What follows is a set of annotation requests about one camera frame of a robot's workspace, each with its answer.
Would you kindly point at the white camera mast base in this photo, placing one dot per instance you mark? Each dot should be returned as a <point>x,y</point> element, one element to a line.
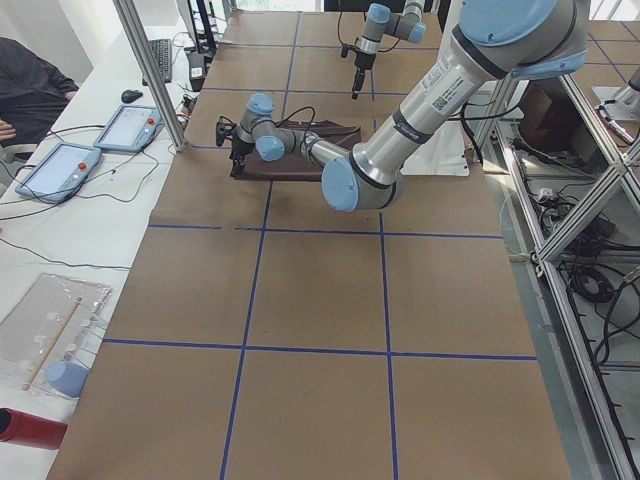
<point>444,154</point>

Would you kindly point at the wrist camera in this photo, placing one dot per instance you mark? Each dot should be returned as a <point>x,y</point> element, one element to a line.
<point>346,48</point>
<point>224,130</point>

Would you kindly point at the red cylinder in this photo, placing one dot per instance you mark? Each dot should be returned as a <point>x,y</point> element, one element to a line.
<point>29,430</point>

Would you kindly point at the dark brown t-shirt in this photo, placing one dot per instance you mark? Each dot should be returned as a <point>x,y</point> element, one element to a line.
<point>293,166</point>

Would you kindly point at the black label box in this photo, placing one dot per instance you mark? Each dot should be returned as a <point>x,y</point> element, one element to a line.
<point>197,70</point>

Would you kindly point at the black keyboard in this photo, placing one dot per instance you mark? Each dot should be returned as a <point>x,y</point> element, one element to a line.
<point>161,50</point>

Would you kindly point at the aluminium frame post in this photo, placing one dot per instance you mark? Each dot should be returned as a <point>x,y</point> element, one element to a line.
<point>137,38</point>

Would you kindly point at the teach pendant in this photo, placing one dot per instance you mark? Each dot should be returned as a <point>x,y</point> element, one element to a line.
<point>130,129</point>
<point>60,175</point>

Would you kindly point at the wooden stick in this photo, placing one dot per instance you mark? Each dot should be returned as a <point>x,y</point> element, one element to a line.
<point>50,346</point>

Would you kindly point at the brown paper table cover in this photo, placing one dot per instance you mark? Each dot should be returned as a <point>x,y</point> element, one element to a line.
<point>262,335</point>

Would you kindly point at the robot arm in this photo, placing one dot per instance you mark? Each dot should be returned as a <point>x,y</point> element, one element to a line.
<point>491,40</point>
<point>380,21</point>

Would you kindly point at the black computer mouse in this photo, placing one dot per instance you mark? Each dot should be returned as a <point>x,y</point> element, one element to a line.
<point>129,96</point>

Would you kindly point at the near teach pendant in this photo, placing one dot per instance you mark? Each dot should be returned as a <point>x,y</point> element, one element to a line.
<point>60,175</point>

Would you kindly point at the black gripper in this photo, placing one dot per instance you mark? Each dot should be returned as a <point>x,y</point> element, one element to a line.
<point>360,61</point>
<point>239,148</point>

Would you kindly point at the far teach pendant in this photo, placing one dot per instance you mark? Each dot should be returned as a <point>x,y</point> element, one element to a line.
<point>130,129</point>

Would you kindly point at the light blue cap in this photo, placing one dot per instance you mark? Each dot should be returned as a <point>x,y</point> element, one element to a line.
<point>67,378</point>

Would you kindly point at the seated person in black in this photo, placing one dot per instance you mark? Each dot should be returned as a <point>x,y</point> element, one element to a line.
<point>34,93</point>

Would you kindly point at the clear plastic bag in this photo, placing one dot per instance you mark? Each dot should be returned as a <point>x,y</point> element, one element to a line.
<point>28,327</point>

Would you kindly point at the aluminium side frame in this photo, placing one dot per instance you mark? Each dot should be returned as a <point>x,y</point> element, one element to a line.
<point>570,152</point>

